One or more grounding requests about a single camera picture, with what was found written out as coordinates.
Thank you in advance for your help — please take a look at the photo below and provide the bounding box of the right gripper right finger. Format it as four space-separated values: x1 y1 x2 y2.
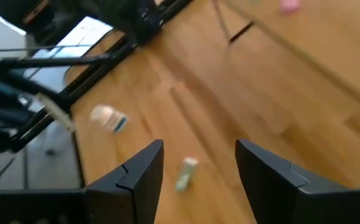
235 139 360 224

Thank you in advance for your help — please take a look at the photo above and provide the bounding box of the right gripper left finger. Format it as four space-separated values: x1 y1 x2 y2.
81 139 165 224

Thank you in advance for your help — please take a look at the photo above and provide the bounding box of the green medicine bottle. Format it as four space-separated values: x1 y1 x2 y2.
175 156 200 192

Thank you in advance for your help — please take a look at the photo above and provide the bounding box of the white bottle with blue label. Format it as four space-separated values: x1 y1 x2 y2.
89 104 129 134

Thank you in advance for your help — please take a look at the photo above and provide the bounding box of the pink medicine bottle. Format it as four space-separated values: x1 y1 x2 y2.
279 0 302 15

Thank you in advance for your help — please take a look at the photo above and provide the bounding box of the silver frame bracket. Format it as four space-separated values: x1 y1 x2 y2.
36 92 75 132

